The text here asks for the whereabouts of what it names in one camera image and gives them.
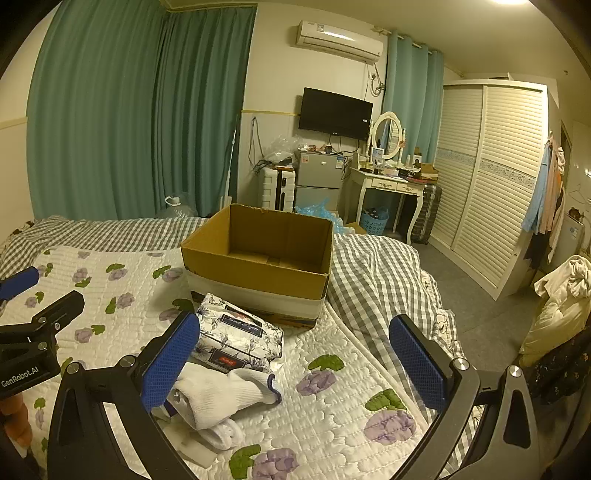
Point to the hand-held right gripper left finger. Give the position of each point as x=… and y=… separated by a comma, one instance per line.
x=171, y=364

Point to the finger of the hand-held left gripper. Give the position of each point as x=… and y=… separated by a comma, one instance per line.
x=62, y=307
x=18, y=282

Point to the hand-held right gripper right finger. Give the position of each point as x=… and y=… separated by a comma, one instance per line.
x=420, y=364

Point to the cream cloth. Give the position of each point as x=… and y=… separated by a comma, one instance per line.
x=221, y=392

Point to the floral packaged bedding pack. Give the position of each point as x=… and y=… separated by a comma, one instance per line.
x=240, y=339

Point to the white sock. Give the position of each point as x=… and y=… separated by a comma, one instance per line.
x=224, y=434

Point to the cardboard box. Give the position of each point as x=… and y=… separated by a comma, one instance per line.
x=258, y=286

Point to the person's left hand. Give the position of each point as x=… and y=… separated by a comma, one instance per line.
x=16, y=417

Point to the white flat cloth piece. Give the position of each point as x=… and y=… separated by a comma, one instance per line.
x=198, y=452

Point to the grey checked duvet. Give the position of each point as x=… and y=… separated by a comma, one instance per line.
x=369, y=281

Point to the white floral quilt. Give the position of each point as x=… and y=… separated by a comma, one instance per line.
x=323, y=429

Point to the dark floral cloth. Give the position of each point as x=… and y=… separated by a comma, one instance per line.
x=561, y=374

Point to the clear water jug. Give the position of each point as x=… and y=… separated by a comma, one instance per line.
x=175, y=210

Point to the blue plastic basket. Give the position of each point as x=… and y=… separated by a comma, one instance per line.
x=375, y=221

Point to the grey suitcase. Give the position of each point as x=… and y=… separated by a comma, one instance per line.
x=429, y=212

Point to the white cloth pile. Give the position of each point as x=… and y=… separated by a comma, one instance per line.
x=561, y=300

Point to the green curtain panel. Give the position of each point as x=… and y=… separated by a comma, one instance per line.
x=203, y=115
x=92, y=115

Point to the white dressing table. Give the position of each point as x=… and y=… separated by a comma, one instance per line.
x=388, y=184

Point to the blue plastic bags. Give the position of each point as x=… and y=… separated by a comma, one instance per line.
x=318, y=210

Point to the white louvred wardrobe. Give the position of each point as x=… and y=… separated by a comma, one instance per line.
x=489, y=184

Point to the white appliance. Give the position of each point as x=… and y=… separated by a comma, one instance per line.
x=573, y=235

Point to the white ribbed suitcase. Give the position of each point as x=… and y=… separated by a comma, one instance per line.
x=277, y=189

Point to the hanging clothes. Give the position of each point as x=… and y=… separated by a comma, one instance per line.
x=538, y=194

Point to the small grey fridge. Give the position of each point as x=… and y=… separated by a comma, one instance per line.
x=318, y=177

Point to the white oval vanity mirror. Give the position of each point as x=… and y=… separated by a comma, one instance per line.
x=387, y=136

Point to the clear plastic bag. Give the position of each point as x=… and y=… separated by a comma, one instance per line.
x=282, y=148

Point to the light blue curtain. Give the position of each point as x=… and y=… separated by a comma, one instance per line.
x=413, y=101

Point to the white air conditioner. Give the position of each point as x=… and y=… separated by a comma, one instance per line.
x=337, y=39

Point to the ceiling light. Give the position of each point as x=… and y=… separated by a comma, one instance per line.
x=508, y=2

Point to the small photo frame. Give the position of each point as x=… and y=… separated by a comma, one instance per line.
x=377, y=154

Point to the black wall television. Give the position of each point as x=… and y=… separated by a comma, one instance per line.
x=334, y=113

